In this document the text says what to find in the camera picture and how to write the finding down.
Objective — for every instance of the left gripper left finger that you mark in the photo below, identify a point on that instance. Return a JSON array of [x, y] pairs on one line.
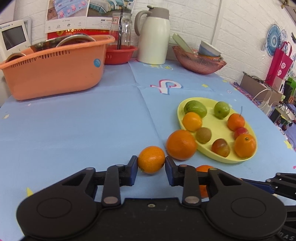
[[117, 176]]

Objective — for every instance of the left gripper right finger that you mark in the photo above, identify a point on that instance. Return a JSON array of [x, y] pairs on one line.
[[185, 176]]

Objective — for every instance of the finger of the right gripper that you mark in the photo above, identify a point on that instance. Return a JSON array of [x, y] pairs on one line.
[[283, 184]]

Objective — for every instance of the small orange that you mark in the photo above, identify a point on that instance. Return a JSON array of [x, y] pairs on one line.
[[192, 121], [151, 159]]

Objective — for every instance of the red green apple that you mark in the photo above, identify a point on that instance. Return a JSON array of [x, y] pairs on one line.
[[220, 147]]

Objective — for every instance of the navel orange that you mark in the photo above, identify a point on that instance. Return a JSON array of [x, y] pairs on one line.
[[245, 145]]

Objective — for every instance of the large green mango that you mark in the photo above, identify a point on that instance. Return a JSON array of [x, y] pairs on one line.
[[196, 107]]

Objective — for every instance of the small green mango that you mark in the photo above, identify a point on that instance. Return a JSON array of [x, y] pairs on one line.
[[221, 110]]

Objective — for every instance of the dark orange tangerine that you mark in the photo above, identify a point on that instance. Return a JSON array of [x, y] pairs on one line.
[[203, 181]]

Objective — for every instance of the large orange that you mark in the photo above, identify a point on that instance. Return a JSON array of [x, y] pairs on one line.
[[181, 145]]

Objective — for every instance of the brown kiwi on plate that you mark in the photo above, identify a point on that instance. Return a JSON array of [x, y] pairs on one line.
[[203, 135]]

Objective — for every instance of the small orange on plate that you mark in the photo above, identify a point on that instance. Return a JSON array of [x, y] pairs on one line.
[[192, 121]]

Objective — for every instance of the yellow oval plate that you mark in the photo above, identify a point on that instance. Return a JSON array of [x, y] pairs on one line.
[[218, 128]]

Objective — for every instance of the small red apple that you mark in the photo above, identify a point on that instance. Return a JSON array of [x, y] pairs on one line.
[[239, 131]]

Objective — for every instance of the blue patterned tablecloth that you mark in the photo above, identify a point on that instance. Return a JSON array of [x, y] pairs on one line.
[[132, 107]]

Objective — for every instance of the orange with stem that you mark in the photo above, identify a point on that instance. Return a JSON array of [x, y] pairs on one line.
[[235, 121]]

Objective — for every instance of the white power charger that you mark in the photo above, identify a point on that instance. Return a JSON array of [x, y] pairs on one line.
[[265, 107]]

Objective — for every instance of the cardboard box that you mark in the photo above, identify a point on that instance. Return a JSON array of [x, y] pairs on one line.
[[258, 89]]

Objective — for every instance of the pink glass bowl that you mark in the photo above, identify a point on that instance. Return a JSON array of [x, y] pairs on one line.
[[197, 63]]

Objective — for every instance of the orange plastic basket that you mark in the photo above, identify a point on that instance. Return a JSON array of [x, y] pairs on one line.
[[58, 70]]

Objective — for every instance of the red plastic colander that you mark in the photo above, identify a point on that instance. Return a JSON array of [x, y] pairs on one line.
[[116, 56]]

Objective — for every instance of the pink gift bag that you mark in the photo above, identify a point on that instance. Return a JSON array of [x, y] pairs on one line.
[[282, 60]]

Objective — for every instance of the blue white ceramic bowl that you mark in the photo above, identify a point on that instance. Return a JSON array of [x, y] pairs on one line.
[[208, 50]]

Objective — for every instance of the green white plate in bowl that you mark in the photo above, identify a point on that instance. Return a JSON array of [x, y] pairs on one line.
[[182, 44]]

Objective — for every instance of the white thermos jug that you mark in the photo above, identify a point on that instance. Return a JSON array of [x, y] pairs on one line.
[[153, 29]]

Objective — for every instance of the steel bowl in basket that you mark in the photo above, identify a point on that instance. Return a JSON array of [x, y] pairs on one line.
[[75, 39]]

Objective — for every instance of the clear glass jar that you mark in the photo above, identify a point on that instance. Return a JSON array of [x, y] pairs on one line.
[[121, 29]]

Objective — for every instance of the white appliance with screen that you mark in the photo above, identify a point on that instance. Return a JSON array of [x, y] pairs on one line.
[[14, 38]]

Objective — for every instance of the blue decorative wall fan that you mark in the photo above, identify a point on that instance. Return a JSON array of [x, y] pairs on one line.
[[273, 40]]

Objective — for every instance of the bedding wall calendar poster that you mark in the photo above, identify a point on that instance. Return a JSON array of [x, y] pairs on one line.
[[63, 15]]

